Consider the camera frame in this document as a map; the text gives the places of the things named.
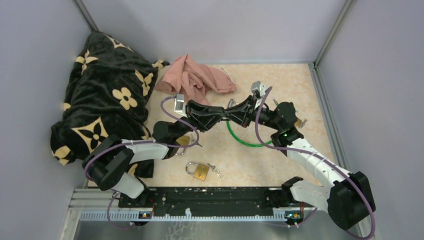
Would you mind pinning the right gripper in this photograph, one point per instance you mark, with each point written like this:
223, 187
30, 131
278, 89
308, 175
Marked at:
239, 115

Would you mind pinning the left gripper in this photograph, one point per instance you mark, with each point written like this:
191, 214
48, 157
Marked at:
198, 116

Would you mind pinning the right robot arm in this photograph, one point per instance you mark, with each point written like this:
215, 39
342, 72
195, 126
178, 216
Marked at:
346, 197

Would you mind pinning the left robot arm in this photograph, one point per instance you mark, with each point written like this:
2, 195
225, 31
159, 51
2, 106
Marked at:
107, 165

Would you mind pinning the pink cloth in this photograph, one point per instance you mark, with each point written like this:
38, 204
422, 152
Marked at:
193, 80

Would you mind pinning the black floral blanket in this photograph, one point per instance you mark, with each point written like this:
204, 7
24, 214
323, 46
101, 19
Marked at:
107, 94

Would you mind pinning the green cable lock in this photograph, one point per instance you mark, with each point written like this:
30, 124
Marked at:
248, 144

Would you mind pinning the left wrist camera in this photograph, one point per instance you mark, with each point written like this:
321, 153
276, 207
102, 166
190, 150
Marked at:
180, 105

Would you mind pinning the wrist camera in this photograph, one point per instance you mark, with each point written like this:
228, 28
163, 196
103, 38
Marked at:
180, 105
258, 89

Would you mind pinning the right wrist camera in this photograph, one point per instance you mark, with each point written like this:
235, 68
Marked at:
258, 89

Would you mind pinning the brass padlock on cable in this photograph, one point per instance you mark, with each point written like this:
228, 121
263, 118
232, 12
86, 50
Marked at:
300, 123

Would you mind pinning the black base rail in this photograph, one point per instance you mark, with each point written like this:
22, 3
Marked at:
210, 201

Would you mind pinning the aluminium frame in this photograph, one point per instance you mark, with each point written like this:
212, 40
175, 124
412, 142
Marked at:
315, 66

